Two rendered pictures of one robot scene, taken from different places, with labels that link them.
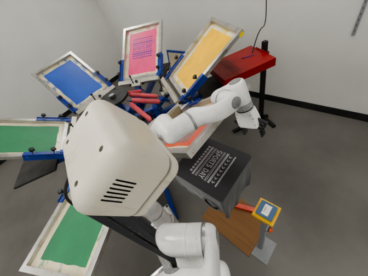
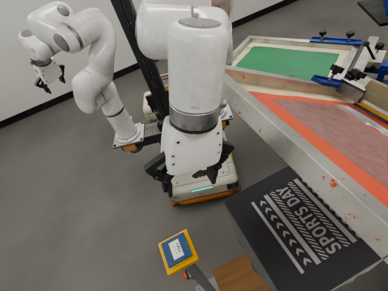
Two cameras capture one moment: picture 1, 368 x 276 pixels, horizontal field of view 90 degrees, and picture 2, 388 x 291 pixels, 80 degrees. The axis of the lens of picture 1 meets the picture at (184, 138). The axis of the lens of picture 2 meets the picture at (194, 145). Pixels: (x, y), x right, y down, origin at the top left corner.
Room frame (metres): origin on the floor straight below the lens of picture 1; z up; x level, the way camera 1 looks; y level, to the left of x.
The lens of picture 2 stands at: (0.70, -0.56, 1.86)
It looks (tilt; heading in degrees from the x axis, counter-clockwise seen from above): 46 degrees down; 115
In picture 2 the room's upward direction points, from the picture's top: 19 degrees counter-clockwise
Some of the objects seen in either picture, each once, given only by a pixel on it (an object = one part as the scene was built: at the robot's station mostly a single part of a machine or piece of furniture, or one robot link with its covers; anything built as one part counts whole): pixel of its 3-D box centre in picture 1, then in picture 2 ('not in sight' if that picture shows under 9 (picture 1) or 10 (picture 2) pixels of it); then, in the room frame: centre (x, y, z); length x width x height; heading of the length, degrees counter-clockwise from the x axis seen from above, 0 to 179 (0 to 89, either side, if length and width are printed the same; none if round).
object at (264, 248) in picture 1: (262, 233); (201, 279); (0.37, -0.31, 0.48); 0.22 x 0.22 x 0.96; 35
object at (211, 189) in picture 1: (210, 163); (306, 215); (0.85, -0.12, 0.95); 0.48 x 0.44 x 0.01; 35
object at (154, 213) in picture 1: (147, 204); not in sight; (0.48, 0.29, 1.37); 0.13 x 0.10 x 0.16; 15
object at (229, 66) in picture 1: (239, 65); not in sight; (1.89, -0.90, 1.06); 0.61 x 0.46 x 0.12; 95
